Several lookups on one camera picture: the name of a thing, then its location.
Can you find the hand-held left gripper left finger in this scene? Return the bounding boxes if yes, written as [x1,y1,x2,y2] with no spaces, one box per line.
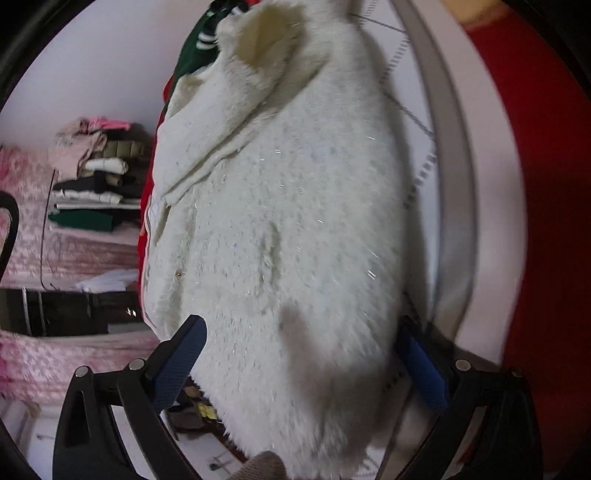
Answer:
[53,315,208,480]

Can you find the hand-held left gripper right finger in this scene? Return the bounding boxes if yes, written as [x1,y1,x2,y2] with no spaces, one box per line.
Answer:
[396,316,544,480]

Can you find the white fluffy sweater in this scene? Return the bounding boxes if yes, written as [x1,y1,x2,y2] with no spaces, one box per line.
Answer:
[139,0,416,480]

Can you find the stack of folded clothes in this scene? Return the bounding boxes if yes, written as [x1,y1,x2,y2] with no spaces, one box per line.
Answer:
[47,117,154,232]

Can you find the dark floor clutter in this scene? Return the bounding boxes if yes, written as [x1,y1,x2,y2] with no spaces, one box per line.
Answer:
[166,385,225,432]

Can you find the white paper sheets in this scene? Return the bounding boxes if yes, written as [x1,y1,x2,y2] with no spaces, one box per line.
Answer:
[75,269,140,294]

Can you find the grey knit cloth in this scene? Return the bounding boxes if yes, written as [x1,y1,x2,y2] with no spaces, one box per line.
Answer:
[231,451,284,480]

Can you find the red garment with white stripe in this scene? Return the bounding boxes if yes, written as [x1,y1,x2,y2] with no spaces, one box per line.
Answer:
[137,108,168,326]

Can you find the grey curved bed edge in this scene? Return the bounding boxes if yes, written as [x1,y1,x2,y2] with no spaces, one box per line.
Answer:
[390,0,478,356]

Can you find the pink patterned bed sheet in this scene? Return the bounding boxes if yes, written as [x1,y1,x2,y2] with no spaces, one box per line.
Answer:
[0,145,160,393]

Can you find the white quilted mattress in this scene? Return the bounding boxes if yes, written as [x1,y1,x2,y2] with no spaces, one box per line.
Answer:
[344,0,439,305]

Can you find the green garment with striped trim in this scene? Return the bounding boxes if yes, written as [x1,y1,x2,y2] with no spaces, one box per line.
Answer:
[163,0,252,104]

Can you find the thin black cable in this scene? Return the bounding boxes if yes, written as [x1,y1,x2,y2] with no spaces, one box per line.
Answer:
[39,169,58,291]

